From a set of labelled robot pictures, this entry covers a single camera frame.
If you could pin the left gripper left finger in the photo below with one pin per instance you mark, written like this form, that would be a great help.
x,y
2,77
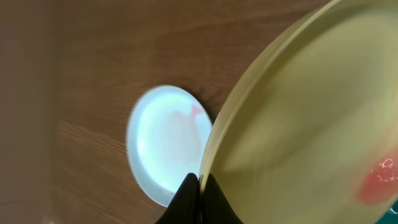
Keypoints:
x,y
183,209

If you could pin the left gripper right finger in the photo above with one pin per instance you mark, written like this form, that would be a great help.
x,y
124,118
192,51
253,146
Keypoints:
x,y
215,207

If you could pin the light blue plate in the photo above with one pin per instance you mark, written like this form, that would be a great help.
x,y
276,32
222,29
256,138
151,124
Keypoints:
x,y
166,137

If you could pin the yellow-green plate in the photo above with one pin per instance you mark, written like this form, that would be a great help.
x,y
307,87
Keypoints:
x,y
309,132

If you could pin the teal plastic tray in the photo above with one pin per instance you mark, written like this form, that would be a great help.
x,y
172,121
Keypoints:
x,y
391,216

